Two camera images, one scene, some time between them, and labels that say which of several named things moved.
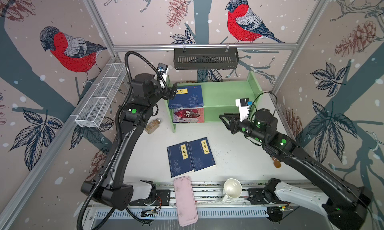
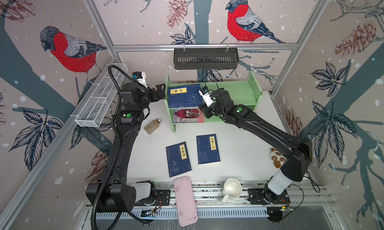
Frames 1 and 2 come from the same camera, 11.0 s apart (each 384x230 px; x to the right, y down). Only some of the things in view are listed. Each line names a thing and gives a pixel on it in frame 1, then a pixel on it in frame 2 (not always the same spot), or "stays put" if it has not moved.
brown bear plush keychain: [277, 163] stays put
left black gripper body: [166, 94] to [152, 97]
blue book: [200, 154] to [208, 149]
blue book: [187, 97] stays put
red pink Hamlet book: [186, 115] stays put
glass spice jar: [152, 126] stays put
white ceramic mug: [232, 189] stays put
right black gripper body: [247, 129] to [213, 110]
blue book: [179, 159] stays put
